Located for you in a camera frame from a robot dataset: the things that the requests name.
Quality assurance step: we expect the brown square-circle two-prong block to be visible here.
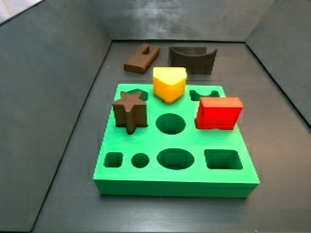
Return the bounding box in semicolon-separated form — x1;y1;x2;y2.
125;44;161;74

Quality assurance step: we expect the green shape-sorter fixture base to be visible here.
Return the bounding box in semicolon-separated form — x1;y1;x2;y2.
94;84;261;198

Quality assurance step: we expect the red notched square block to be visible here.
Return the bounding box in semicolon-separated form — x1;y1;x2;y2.
197;97;243;130

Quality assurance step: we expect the dark grey curved regrasp stand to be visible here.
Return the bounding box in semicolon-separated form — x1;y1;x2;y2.
170;46;218;75

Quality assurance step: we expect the brown star block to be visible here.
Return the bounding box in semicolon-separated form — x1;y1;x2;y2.
113;91;147;135

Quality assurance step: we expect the yellow pentagon block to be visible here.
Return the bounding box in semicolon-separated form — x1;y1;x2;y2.
154;66;187;104

